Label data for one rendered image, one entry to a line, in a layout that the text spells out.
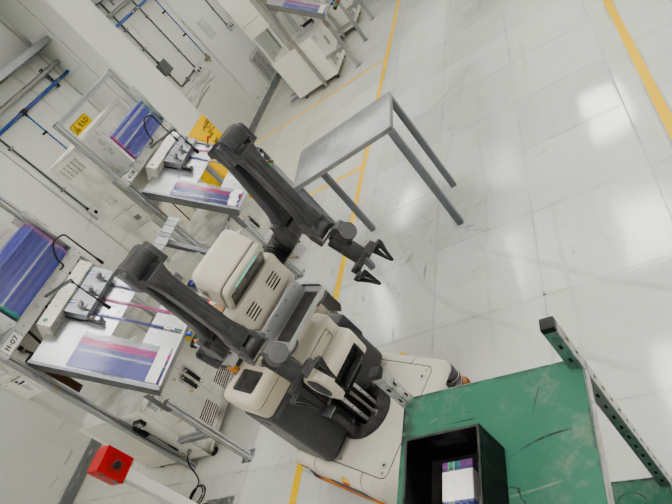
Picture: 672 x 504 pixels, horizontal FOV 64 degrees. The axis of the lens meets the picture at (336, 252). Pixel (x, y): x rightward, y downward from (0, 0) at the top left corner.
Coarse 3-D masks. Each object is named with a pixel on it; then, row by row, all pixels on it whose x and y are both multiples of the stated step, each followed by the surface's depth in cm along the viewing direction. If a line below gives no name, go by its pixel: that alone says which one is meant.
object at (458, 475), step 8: (448, 464) 112; (456, 464) 111; (464, 464) 109; (472, 464) 108; (448, 472) 111; (456, 472) 109; (464, 472) 108; (472, 472) 107; (448, 480) 109; (456, 480) 108; (464, 480) 107; (472, 480) 106; (448, 488) 108; (456, 488) 107; (464, 488) 106; (472, 488) 105; (448, 496) 107; (456, 496) 106; (464, 496) 105; (472, 496) 104
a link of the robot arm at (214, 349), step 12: (132, 252) 130; (144, 252) 130; (120, 264) 131; (132, 264) 128; (144, 264) 130; (156, 300) 144; (168, 300) 142; (180, 312) 145; (192, 324) 148; (204, 336) 151; (204, 348) 155; (216, 348) 153
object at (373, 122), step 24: (384, 96) 321; (360, 120) 320; (384, 120) 298; (408, 120) 329; (312, 144) 346; (336, 144) 320; (360, 144) 297; (312, 168) 319; (336, 192) 368; (360, 216) 380; (456, 216) 324
